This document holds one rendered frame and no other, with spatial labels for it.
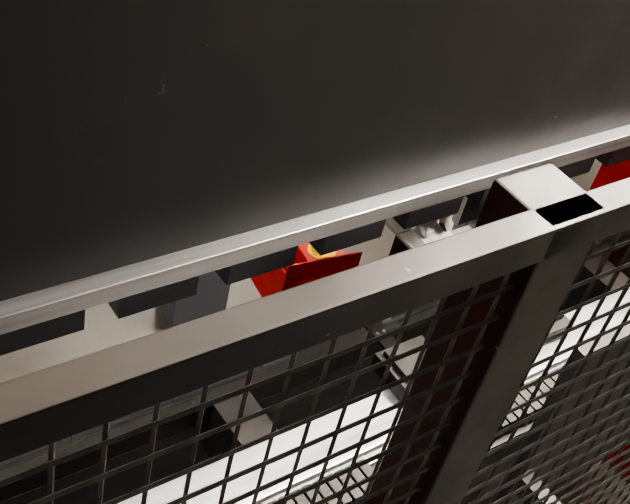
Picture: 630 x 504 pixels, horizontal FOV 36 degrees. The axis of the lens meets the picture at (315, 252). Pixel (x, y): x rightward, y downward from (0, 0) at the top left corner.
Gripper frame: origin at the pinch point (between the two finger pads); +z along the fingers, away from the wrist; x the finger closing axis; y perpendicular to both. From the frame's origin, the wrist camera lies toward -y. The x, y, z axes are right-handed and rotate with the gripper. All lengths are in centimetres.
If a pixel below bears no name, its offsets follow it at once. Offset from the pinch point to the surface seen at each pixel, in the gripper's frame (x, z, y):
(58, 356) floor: -50, 24, -127
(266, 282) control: -23.5, 6.5, -37.0
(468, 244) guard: -104, -21, 128
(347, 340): -28.2, 17.1, -0.4
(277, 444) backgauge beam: -63, 23, 24
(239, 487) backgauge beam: -73, 26, 27
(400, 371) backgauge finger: -35.5, 19.0, 25.7
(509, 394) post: -95, -8, 119
